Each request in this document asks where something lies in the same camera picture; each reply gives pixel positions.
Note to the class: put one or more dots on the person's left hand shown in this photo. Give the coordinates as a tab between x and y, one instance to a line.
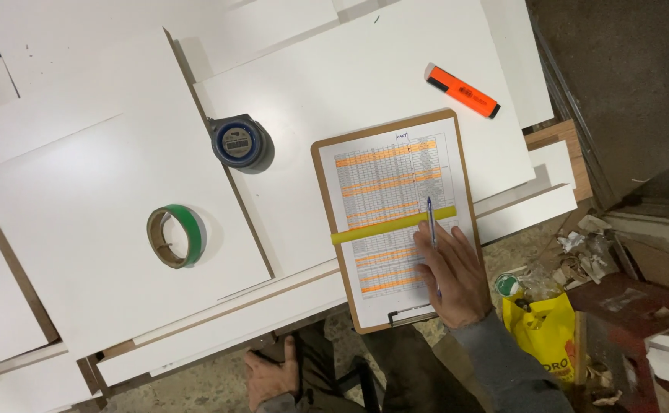
274	381

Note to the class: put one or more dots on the person's right hand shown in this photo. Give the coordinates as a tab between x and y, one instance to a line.
455	287

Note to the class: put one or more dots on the blue ballpoint pen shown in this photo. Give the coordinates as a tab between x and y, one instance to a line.
430	221

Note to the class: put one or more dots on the green white round lid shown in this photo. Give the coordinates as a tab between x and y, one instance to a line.
506	285

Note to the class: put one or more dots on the crumpled clear plastic wrap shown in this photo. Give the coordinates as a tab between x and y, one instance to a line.
541	281

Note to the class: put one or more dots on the yellow flat strip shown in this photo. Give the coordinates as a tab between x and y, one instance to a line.
380	227

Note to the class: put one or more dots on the yellow plastic bag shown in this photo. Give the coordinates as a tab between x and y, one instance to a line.
541	332

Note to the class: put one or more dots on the person's dark trousers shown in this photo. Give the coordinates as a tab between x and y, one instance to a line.
409	373

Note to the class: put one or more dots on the printed table sheet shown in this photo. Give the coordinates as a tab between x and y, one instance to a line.
380	183

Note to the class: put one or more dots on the heap of scraps and shavings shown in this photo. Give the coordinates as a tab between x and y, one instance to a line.
587	252

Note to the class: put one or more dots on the brown wooden clipboard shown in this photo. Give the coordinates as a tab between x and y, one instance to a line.
326	189

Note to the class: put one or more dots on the green edge banding roll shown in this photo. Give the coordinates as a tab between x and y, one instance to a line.
189	235

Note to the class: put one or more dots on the red brown machine table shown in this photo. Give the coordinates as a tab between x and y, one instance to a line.
627	321

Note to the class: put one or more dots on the brown wooden support block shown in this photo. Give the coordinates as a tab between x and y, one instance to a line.
566	149

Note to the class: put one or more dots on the orange highlighter marker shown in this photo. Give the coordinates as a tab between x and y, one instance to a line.
461	90

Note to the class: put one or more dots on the pile of white laminate boards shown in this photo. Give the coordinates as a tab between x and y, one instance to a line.
110	218

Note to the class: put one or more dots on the blue grey tape measure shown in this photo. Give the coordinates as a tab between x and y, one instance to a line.
238	141

